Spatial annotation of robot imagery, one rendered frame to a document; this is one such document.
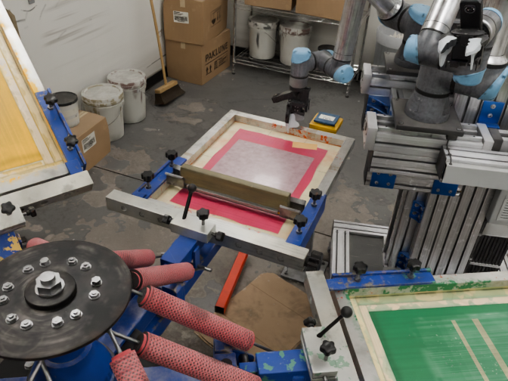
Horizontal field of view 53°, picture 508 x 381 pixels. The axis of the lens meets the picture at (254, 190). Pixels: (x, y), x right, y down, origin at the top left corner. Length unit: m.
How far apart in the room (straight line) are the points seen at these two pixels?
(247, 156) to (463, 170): 0.82
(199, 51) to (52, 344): 4.19
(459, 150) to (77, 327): 1.37
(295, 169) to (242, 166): 0.21
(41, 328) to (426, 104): 1.36
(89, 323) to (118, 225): 2.32
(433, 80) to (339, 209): 1.81
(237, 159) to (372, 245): 1.12
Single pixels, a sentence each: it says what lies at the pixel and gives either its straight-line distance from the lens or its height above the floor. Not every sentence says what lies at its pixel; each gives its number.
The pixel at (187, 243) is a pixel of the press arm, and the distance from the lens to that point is 1.51.
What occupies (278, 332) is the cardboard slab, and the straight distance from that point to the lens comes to 2.61.
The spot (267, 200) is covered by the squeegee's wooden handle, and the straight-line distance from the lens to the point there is 1.71.
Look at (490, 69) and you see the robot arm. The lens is 1.74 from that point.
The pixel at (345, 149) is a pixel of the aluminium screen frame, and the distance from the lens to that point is 2.12.
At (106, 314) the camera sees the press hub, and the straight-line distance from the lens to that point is 0.98.
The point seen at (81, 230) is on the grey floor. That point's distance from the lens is 3.28.
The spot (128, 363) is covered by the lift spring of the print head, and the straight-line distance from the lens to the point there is 0.98.
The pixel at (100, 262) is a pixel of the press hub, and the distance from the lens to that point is 1.08.
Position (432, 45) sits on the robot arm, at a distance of 1.51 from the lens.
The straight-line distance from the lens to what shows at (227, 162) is 2.02.
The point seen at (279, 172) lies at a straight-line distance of 1.98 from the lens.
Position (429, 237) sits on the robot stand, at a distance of 2.37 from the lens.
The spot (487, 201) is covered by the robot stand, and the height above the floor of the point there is 0.84.
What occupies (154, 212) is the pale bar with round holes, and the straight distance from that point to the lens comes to 1.63.
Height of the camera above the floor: 2.03
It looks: 35 degrees down
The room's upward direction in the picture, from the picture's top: 3 degrees clockwise
